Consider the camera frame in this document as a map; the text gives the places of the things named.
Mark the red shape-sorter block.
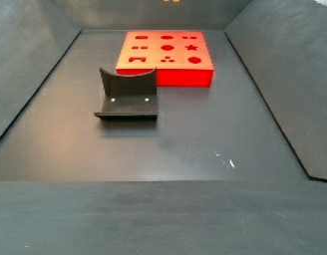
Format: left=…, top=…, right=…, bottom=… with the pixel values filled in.
left=116, top=31, right=214, bottom=88

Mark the black curved holder bracket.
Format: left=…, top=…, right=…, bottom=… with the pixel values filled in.
left=95, top=69, right=159, bottom=120

